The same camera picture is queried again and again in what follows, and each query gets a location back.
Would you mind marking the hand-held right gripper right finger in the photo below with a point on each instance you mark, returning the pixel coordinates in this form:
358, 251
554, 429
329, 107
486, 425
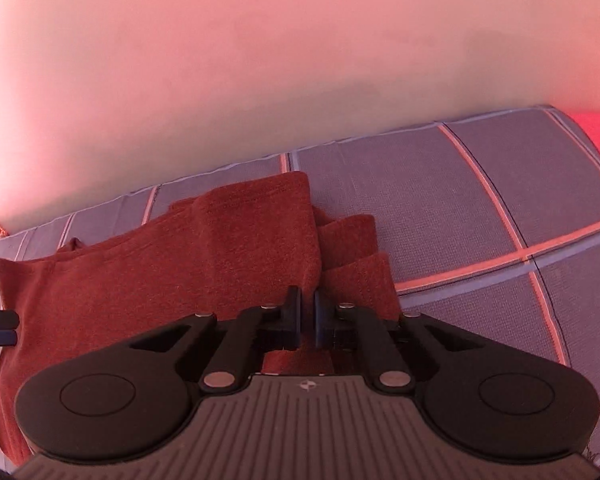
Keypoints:
321, 321

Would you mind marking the blue plaid bed sheet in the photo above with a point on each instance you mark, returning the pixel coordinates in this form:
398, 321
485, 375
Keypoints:
480, 200

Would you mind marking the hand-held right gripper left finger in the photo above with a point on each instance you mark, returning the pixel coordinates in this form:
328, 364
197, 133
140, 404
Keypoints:
294, 320

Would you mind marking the rust red knit sweater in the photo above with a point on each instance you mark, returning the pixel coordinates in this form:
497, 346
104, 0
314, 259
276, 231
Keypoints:
155, 270

